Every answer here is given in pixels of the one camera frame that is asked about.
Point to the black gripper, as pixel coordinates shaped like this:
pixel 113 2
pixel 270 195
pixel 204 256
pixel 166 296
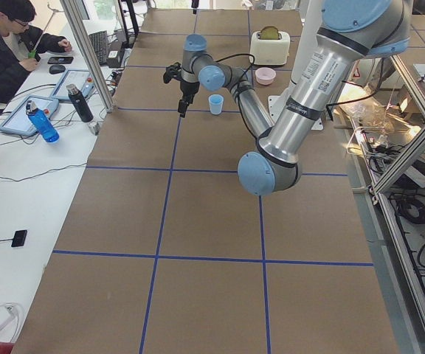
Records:
pixel 189 88

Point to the light blue cup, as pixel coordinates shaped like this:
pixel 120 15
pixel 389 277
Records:
pixel 216 102

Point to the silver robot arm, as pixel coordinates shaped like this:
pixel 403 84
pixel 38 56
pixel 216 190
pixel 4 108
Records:
pixel 348 32

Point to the pink bowl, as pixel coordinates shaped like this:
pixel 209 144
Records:
pixel 265 76

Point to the cream toaster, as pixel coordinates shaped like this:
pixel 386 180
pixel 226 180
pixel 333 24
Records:
pixel 270 52

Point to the toast slice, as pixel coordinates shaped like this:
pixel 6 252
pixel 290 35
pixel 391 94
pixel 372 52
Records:
pixel 269 33

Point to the black keyboard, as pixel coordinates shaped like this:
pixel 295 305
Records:
pixel 99 43

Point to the teach pendant tablet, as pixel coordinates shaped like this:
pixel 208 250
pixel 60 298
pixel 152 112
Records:
pixel 80 78
pixel 17 122

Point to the black thermos bottle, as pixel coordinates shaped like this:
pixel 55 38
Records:
pixel 79 102

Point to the black smartphone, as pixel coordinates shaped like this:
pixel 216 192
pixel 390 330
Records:
pixel 62 60

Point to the black computer mouse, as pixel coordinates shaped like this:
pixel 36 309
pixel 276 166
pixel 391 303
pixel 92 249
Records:
pixel 57 69

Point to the blue water bottle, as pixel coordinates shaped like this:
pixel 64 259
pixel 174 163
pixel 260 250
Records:
pixel 38 118

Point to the clear plastic bag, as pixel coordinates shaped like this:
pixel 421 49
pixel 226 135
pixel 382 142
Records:
pixel 368 113

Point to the seated person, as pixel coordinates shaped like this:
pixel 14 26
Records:
pixel 17 39

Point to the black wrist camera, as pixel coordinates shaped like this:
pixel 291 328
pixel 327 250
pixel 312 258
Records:
pixel 172 72

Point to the aluminium frame post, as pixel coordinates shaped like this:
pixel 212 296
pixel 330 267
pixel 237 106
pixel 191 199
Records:
pixel 76 24

